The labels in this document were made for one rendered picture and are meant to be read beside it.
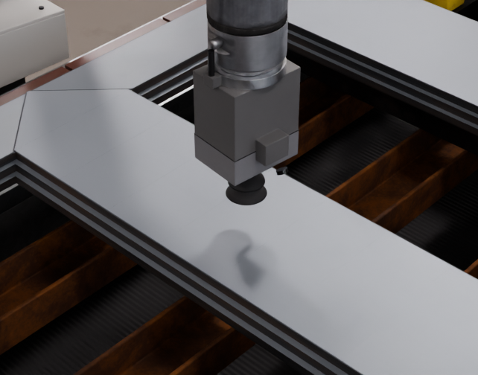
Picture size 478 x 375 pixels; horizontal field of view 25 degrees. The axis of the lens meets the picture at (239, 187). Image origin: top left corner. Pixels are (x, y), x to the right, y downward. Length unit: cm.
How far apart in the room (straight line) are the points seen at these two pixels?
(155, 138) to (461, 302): 42
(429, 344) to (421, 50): 54
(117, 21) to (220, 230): 217
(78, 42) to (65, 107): 184
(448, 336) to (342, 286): 12
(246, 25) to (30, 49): 78
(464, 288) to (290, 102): 25
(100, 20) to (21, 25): 161
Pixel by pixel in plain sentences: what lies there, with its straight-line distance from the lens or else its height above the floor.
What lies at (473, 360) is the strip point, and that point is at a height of 85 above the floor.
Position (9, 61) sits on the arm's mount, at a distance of 170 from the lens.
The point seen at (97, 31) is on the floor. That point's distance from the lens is 323.
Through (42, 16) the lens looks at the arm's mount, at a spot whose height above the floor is 77.
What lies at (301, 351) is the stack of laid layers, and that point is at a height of 84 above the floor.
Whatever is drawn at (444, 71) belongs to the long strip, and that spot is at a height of 85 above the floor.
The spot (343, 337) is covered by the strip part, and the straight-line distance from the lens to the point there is 103.
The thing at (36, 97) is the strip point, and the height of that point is 85.
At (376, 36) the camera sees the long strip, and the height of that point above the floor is 85.
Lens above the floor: 158
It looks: 38 degrees down
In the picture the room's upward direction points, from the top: straight up
